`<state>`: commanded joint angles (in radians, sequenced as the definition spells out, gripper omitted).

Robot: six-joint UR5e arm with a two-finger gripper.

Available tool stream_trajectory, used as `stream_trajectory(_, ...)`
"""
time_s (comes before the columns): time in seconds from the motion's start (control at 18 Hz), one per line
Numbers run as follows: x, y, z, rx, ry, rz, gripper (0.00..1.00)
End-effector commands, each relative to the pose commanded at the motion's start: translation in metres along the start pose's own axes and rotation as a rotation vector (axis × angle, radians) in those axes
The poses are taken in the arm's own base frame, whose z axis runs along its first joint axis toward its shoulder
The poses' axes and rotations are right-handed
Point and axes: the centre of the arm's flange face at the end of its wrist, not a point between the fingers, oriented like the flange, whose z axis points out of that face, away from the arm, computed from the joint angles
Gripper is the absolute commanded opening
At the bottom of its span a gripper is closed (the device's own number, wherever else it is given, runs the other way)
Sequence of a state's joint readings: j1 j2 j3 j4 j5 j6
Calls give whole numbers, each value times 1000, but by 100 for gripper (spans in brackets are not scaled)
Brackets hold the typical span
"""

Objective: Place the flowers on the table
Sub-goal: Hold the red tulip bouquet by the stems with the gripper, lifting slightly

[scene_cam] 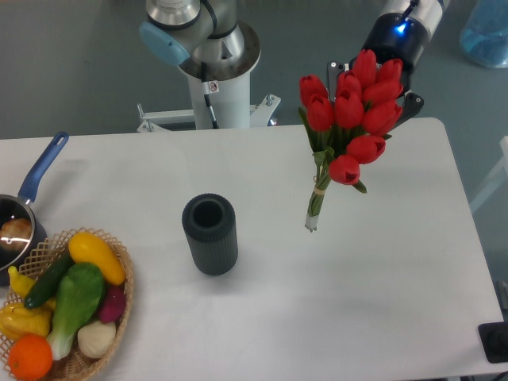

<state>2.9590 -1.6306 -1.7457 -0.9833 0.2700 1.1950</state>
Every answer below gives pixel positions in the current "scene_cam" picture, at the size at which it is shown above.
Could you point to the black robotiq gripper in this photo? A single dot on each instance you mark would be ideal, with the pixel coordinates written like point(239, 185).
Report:
point(391, 37)

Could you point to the red tulip bouquet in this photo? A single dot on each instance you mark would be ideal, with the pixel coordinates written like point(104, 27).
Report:
point(350, 131)

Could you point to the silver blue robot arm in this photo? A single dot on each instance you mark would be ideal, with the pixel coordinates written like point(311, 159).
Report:
point(217, 52)

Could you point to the blue translucent container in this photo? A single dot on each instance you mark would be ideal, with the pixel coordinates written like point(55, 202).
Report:
point(483, 39)

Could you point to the dark grey ribbed vase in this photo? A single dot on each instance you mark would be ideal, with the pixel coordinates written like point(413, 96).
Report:
point(209, 223)

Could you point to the black device at edge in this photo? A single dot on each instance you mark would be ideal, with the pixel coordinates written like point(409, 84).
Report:
point(493, 337)

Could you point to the yellow squash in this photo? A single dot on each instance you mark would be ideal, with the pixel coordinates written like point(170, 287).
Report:
point(86, 247)

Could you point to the purple red onion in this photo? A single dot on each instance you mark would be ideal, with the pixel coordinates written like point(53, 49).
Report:
point(113, 305)

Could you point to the green bok choy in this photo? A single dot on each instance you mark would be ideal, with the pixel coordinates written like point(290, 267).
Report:
point(77, 298)

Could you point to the white garlic bulb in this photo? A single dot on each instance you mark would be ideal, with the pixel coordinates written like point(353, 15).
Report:
point(95, 338)

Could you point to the dark green cucumber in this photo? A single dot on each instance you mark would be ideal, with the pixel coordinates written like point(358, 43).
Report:
point(47, 284)

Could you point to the brown bread roll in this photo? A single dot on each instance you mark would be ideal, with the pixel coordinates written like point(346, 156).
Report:
point(16, 234)

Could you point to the yellow banana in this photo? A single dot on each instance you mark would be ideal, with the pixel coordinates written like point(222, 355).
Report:
point(19, 283)

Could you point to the yellow bell pepper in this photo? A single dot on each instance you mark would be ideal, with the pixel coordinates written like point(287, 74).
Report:
point(17, 321)

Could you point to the orange fruit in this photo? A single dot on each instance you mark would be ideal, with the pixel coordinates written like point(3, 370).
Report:
point(30, 358)

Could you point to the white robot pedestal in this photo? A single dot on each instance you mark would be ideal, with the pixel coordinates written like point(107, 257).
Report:
point(215, 104)

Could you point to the white furniture frame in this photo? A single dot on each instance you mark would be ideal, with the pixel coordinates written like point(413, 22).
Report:
point(492, 181)

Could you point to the blue handled saucepan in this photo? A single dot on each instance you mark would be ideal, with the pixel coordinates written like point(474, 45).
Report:
point(19, 206)

